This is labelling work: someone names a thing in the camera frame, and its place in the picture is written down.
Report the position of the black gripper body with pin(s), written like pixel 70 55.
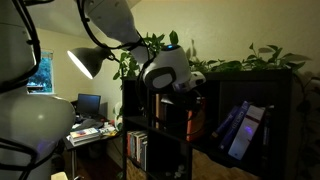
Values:
pixel 176 113

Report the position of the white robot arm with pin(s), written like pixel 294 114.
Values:
pixel 33 126

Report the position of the tan book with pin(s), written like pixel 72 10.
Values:
pixel 157 110

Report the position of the white book red spine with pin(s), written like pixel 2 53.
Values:
pixel 128 143

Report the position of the dark blue Circuits book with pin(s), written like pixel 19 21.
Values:
pixel 235 128

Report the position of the white book maroon band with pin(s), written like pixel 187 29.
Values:
pixel 246 140

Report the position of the black book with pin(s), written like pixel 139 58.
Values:
pixel 267 130

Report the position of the colourful cover book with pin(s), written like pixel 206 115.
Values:
pixel 83 132

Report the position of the grey flat stone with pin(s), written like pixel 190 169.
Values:
pixel 182 167
pixel 178 174

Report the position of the white vase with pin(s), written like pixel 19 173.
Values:
pixel 118 115

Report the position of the loose papers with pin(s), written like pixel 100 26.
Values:
pixel 108 130

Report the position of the green pothos plant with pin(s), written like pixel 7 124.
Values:
pixel 173 37

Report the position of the black cube bookshelf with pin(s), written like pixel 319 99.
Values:
pixel 250 76

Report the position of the black computer monitor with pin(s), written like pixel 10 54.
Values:
pixel 88 105

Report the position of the grey desk lamp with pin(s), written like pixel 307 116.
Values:
pixel 91 58

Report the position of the dark desk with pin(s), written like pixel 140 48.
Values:
pixel 74 160

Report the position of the cream rectangular block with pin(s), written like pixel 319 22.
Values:
pixel 59 176

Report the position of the window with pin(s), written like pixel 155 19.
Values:
pixel 43 73

